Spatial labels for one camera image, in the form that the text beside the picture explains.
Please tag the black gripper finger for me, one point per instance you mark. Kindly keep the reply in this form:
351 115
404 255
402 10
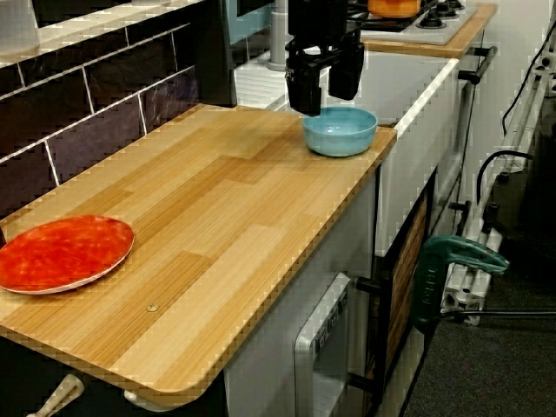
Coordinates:
345 76
304 91

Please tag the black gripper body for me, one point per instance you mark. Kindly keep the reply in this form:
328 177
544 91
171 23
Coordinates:
317 21

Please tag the light blue bowl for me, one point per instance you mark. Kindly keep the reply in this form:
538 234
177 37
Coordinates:
343 139

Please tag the grey toy faucet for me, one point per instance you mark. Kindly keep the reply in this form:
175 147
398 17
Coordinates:
278 43

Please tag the black burner grate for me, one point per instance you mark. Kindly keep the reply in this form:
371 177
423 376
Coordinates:
382 22

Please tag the wooden stove countertop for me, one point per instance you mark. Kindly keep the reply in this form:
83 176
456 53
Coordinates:
412 48

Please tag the orange pot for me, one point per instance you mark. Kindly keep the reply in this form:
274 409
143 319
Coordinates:
393 8

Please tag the dark grey cabinet panel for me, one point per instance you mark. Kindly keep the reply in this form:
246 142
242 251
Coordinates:
217 65

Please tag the grey stove top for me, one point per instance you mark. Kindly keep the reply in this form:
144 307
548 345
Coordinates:
434 35

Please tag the black stove knob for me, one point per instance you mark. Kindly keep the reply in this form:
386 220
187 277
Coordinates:
449 6
431 21

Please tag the white sink unit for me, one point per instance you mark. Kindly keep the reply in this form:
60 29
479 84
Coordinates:
425 143

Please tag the white oven door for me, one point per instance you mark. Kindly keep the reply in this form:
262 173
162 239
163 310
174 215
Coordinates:
452 165

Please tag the wooden slat crate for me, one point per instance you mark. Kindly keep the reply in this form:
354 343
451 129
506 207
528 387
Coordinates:
406 269

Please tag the green clamp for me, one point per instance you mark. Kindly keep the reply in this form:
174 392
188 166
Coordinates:
438 269

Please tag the cream shelf ledge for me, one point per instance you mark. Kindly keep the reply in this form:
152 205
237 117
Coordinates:
87 30

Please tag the white dishwasher door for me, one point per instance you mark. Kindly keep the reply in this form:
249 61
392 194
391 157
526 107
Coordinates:
321 347

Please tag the small countertop screw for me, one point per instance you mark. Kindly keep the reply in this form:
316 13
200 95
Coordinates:
151 307

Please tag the red plate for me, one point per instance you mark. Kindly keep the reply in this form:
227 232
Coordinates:
65 252

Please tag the white container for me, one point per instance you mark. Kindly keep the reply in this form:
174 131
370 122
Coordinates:
17 21

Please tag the black metal cabinet frame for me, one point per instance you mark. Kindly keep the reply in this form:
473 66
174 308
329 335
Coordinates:
382 304

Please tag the silver aluminium frame rail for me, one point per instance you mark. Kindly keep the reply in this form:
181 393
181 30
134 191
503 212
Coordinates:
465 299

